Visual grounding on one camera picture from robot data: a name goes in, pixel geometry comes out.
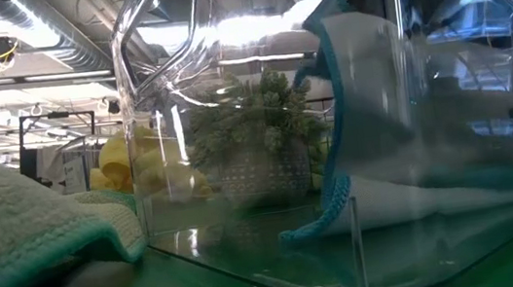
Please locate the white teal-edged towel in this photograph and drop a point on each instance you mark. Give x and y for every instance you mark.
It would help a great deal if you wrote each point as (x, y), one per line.
(369, 100)

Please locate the yellow microfiber towel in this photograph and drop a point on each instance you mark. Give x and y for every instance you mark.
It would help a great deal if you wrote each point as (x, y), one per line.
(168, 179)
(117, 165)

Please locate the pale green teal-edged towel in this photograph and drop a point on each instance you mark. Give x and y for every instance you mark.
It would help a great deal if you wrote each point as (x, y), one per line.
(10, 213)

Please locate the artificial green succulent plant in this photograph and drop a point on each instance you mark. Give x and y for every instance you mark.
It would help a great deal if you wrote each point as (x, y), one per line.
(258, 114)

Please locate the large clear plastic bin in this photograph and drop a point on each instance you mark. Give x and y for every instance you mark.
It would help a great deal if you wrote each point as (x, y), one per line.
(249, 242)

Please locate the black metal rack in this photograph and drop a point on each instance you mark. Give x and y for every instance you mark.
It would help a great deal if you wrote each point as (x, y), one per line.
(23, 142)

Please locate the black ceiling-mounted camera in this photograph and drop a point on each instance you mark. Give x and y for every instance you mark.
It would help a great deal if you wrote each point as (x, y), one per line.
(1, 49)

